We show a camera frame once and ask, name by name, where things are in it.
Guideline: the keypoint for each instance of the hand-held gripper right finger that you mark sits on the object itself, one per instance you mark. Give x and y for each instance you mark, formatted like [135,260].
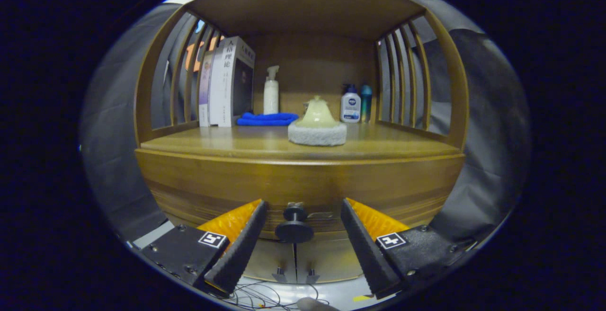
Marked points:
[367,249]

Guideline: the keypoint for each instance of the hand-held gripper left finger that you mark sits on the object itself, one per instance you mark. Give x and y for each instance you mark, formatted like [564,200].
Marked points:
[239,249]

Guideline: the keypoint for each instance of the black drawer knob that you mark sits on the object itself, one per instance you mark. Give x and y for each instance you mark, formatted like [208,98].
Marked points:
[294,231]

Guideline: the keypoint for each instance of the wooden drawer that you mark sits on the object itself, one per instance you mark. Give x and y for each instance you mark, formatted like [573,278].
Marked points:
[303,178]

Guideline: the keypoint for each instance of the cream scrubber with white pad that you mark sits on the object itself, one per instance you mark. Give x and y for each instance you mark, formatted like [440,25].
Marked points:
[317,131]

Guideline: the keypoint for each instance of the wooden cabinet door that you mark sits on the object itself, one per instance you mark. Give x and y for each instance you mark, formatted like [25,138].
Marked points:
[274,256]
[329,256]

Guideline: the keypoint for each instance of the wooden countertop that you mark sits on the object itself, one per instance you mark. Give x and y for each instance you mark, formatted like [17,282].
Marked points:
[227,140]

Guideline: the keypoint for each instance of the brown wooden cabinet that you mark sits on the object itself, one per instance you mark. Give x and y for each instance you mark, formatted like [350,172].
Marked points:
[303,8]

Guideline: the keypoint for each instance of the yellow tape piece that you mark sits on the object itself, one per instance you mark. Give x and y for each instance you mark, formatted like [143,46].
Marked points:
[362,297]

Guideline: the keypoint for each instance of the folded blue cloth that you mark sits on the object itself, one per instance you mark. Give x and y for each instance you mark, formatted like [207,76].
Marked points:
[267,119]

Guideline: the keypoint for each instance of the white lotion bottle blue label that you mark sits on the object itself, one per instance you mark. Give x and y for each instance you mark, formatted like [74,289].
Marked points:
[351,107]

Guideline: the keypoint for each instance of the teal bottle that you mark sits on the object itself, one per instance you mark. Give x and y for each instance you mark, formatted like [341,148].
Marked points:
[366,105]

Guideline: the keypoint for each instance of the white spray bottle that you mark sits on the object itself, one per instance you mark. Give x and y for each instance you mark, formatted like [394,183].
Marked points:
[271,95]

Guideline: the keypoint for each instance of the thin purple book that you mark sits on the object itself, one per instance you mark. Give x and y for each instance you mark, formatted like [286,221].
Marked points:
[205,91]

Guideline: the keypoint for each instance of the thick white book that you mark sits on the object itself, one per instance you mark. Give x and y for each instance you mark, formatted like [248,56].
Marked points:
[225,84]

